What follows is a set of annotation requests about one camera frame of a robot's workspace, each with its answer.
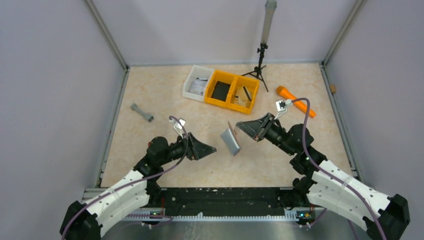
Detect brown leather card holder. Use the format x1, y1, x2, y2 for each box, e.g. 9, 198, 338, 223
220, 121, 241, 156

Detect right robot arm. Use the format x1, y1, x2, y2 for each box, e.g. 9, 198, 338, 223
236, 113, 411, 240

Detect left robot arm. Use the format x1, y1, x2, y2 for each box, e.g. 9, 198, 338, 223
59, 132, 217, 240

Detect black card in bin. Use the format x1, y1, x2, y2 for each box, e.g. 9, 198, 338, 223
211, 81, 231, 102

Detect yellow double plastic bin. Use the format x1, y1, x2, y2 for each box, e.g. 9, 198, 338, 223
204, 70, 260, 115

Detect white plastic bin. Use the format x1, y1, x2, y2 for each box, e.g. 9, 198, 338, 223
182, 65, 215, 102

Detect papers in white bin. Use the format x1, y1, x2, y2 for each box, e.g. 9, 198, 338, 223
188, 77, 209, 96

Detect grey dumbbell-shaped part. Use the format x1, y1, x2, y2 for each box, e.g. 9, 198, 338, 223
130, 103, 154, 123

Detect black tripod with grey pole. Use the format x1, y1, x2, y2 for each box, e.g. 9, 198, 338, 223
242, 0, 278, 92

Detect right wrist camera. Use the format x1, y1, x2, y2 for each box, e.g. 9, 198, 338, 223
273, 99, 293, 120

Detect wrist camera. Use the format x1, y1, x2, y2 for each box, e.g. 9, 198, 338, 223
169, 115, 186, 138
273, 99, 293, 120

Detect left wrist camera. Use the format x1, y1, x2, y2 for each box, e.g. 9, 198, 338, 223
169, 115, 186, 138

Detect orange plastic cone handle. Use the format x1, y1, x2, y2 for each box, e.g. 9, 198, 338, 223
276, 85, 308, 114

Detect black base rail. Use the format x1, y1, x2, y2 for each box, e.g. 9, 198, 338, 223
158, 187, 300, 217

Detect small tan wall block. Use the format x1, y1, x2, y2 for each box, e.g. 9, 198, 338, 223
329, 84, 337, 94

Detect white cable duct strip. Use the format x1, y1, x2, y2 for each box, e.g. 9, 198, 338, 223
122, 210, 300, 222

